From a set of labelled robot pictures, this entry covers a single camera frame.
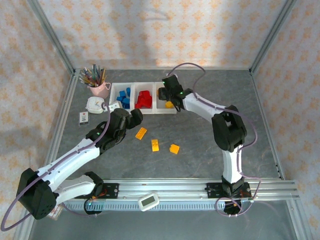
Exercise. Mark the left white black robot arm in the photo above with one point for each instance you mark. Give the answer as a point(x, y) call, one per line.
point(70, 160)

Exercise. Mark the aluminium mounting rail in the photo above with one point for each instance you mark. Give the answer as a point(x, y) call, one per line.
point(162, 190)

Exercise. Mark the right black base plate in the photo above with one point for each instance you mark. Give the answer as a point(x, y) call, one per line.
point(213, 190)

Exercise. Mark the pink cup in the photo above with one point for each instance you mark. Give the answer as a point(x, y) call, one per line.
point(99, 89)

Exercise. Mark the white digital timer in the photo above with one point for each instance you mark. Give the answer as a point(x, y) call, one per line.
point(149, 201)

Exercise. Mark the playing card box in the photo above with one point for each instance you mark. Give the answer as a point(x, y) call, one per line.
point(58, 212)

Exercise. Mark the long red lego brick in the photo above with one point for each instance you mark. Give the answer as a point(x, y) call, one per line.
point(142, 99)
point(140, 104)

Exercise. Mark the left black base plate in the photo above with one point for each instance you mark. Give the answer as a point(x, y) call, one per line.
point(111, 191)

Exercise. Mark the aluminium frame post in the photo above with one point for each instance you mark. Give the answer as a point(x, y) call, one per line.
point(300, 220)
point(18, 235)
point(275, 32)
point(50, 32)

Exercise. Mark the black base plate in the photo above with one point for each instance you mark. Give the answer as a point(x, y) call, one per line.
point(213, 190)
point(111, 191)

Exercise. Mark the small black white card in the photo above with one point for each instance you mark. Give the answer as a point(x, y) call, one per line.
point(84, 117)

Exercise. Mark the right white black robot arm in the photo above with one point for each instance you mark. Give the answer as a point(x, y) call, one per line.
point(202, 105)

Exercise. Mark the aluminium frame rail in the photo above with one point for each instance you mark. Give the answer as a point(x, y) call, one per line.
point(266, 125)
point(125, 68)
point(65, 105)

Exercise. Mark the white square clock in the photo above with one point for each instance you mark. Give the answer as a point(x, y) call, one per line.
point(95, 105)

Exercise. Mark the bundle of coloured pens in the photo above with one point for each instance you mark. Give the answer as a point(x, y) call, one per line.
point(92, 75)

